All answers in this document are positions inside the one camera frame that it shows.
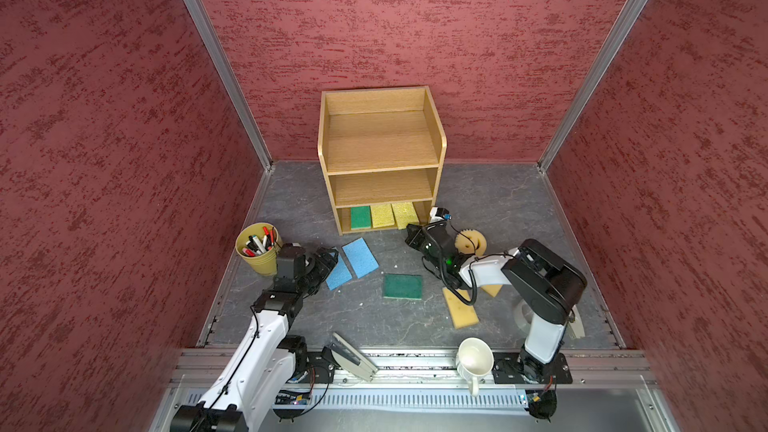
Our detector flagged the light blue sponge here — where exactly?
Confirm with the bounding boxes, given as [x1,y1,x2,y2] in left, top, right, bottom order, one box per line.
[342,238,379,278]
[326,256,353,291]

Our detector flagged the dark green sponge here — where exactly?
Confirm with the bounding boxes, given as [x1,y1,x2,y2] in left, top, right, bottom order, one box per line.
[383,274,423,300]

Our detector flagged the clear tape roll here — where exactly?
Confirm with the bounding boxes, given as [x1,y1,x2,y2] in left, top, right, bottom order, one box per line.
[513,301,533,334]

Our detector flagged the beige stapler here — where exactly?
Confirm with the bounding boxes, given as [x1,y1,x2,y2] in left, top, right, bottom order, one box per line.
[567,306,586,340]

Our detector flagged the yellow pen cup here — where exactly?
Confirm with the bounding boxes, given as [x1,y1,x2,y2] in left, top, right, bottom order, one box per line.
[235,222,283,277]

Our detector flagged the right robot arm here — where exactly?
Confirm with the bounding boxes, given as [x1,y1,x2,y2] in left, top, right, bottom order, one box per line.
[406,219,588,381]

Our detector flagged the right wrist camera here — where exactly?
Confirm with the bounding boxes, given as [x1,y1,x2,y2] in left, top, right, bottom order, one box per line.
[429,207,451,223]

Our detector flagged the yellow smiley face sponge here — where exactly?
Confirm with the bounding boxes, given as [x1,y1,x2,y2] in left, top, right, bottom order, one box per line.
[454,229,488,257]

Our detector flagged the left light blue sponge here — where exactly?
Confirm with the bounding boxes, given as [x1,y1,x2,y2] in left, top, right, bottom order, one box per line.
[326,256,353,291]

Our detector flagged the right light blue sponge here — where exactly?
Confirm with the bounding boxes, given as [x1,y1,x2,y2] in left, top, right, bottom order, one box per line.
[342,238,379,278]

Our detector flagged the wooden three-tier shelf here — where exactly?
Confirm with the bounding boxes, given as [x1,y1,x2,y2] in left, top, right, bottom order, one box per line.
[317,86,447,235]

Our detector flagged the grey stapler on rail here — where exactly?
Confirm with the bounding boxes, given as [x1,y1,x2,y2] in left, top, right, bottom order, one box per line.
[329,332,378,382]

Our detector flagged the white mug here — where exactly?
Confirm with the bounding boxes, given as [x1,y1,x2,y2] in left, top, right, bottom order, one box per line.
[455,338,494,397]

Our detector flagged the bright green sponge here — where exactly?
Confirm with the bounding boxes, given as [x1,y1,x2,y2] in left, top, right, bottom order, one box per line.
[350,206,372,230]

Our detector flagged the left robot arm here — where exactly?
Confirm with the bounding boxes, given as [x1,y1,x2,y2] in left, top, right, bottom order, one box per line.
[169,244,340,431]

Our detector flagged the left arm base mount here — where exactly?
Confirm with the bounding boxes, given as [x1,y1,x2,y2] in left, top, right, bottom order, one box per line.
[288,347,338,384]

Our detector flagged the markers in cup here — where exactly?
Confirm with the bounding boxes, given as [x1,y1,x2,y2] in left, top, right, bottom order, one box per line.
[235,223,278,258]

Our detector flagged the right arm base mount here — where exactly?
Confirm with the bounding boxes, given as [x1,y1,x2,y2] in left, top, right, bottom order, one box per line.
[492,352,573,386]

